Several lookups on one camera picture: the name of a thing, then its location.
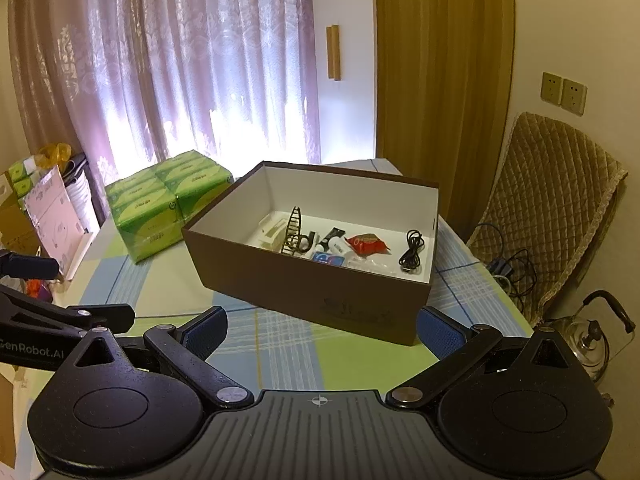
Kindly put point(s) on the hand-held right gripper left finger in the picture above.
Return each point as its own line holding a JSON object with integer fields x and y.
{"x": 207, "y": 332}

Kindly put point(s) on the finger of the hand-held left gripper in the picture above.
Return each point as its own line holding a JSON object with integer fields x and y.
{"x": 110, "y": 316}
{"x": 30, "y": 266}

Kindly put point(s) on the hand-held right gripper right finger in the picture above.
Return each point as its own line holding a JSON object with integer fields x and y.
{"x": 440, "y": 332}

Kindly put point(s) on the clear cotton swab box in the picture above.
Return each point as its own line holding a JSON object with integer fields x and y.
{"x": 370, "y": 262}

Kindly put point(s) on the brown cardboard storage box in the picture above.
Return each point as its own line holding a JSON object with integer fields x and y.
{"x": 300, "y": 290}

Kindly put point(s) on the red snack packet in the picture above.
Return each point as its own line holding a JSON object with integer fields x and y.
{"x": 367, "y": 244}

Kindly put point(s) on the white plastic adapter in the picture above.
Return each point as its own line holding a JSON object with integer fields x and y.
{"x": 267, "y": 232}

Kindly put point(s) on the brown patterned hair claw clip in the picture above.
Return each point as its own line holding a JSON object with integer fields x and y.
{"x": 300, "y": 243}

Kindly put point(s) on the white pill bottle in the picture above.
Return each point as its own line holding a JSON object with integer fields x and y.
{"x": 339, "y": 247}

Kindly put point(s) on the clear blue floss case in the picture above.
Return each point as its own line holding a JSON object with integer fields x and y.
{"x": 327, "y": 258}

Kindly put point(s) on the white printed cardboard box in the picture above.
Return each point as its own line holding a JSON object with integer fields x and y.
{"x": 55, "y": 220}

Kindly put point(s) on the stack of white dishes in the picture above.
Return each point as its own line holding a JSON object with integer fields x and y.
{"x": 87, "y": 205}

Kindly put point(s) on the yellow plastic bag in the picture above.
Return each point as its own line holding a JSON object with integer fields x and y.
{"x": 56, "y": 154}

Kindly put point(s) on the green tissue multipack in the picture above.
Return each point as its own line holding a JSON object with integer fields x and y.
{"x": 150, "y": 200}

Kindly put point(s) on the quilted beige chair cover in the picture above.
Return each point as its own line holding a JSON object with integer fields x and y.
{"x": 555, "y": 195}

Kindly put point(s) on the pink sheer curtain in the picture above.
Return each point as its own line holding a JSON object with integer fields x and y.
{"x": 175, "y": 60}

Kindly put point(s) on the beige wall socket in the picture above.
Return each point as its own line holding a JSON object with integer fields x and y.
{"x": 574, "y": 96}
{"x": 552, "y": 87}

